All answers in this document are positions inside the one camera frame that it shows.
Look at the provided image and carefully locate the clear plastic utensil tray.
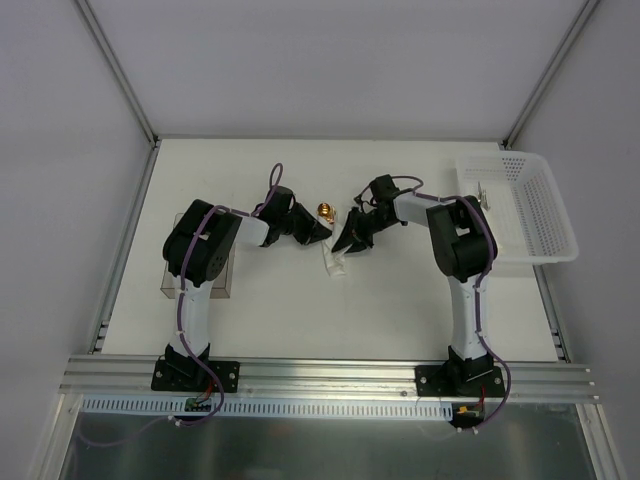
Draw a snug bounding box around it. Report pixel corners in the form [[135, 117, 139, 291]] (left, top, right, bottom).
[[160, 201, 240, 299]]

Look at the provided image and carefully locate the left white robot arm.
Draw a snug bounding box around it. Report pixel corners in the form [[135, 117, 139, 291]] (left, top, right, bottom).
[[151, 186, 332, 393]]

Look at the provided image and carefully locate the white paper napkin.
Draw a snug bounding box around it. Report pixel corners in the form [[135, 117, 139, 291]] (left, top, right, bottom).
[[321, 222, 346, 278]]

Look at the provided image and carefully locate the white perforated plastic basket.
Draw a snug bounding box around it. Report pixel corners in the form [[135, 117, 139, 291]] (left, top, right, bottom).
[[455, 150, 579, 265]]

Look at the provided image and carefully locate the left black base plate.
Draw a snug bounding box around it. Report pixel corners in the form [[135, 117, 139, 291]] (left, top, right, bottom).
[[150, 356, 240, 393]]

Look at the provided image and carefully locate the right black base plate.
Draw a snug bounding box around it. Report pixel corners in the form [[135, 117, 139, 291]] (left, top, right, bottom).
[[414, 365, 506, 398]]

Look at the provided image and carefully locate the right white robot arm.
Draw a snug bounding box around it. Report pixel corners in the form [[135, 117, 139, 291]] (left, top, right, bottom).
[[332, 174, 498, 396]]

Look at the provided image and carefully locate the white slotted cable duct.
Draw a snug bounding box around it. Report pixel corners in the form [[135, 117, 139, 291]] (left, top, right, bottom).
[[81, 395, 453, 422]]

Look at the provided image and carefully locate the aluminium mounting rail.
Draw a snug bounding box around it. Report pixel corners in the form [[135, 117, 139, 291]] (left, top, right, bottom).
[[59, 354, 601, 404]]

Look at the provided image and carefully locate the gold spoon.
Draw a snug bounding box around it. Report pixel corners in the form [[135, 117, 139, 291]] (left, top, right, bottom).
[[316, 202, 336, 224]]

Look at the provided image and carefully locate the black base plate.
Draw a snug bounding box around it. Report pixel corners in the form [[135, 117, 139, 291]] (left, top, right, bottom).
[[150, 356, 240, 393], [414, 365, 506, 398]]

